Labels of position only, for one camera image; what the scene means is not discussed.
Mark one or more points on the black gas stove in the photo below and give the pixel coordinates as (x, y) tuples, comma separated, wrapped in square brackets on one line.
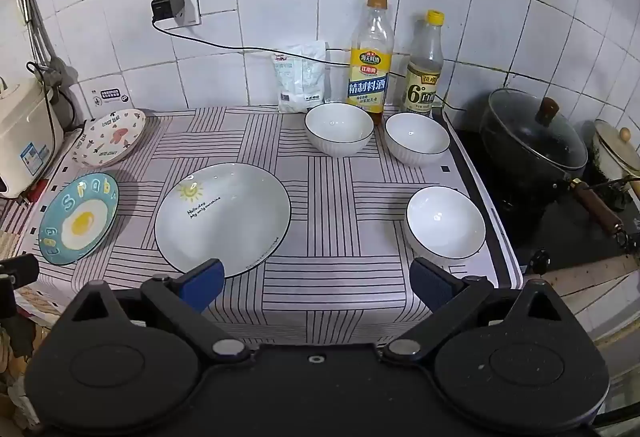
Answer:
[(550, 232)]

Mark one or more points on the black stove knob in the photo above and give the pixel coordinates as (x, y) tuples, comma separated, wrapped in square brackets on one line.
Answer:
[(540, 262)]

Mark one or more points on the white bowl with dark rim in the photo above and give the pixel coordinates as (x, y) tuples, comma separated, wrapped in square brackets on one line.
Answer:
[(445, 227), (416, 137), (339, 127)]

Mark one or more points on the white rabbit carrot plate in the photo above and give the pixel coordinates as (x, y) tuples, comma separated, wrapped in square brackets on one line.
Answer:
[(107, 139)]

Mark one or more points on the white rice cooker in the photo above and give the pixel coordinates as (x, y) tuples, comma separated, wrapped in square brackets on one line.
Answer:
[(25, 137)]

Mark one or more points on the large white sun print plate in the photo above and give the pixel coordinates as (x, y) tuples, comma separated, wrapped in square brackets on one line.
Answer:
[(230, 222)]

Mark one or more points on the black cooking pot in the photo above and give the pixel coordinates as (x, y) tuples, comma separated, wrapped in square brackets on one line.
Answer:
[(525, 177)]

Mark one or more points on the blue fried egg plate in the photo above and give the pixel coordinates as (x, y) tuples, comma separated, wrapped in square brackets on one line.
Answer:
[(77, 222)]

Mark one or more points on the black power adapter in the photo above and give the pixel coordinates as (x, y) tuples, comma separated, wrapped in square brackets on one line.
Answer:
[(167, 6)]

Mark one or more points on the cream enamel pot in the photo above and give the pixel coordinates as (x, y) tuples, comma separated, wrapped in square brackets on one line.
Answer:
[(612, 147)]

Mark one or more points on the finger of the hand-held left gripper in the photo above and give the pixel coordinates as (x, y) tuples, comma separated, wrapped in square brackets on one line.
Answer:
[(20, 269)]

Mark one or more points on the vinegar bottle yellow cap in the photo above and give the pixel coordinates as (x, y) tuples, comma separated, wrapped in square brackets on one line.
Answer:
[(423, 77)]

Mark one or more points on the small white wall sticker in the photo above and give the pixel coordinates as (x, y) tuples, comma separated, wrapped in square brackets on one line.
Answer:
[(112, 95)]

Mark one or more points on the striped tablecloth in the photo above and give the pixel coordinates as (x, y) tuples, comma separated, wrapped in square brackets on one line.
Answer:
[(340, 217)]

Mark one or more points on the white wall socket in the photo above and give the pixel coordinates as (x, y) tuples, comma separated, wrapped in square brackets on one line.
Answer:
[(192, 4)]

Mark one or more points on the hanging metal utensil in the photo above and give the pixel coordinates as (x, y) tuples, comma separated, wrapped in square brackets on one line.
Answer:
[(42, 42)]

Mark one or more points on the glass pot lid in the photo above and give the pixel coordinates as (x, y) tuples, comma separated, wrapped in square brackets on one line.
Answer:
[(530, 132)]

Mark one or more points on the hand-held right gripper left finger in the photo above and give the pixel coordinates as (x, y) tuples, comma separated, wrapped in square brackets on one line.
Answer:
[(205, 284)]

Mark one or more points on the white salt bag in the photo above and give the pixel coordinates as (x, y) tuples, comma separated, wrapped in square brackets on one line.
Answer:
[(299, 77)]

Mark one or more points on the cooking wine bottle yellow label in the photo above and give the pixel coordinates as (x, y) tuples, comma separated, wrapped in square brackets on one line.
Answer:
[(369, 67)]

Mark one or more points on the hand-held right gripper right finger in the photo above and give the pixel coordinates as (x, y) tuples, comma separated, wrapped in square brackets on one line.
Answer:
[(431, 284)]

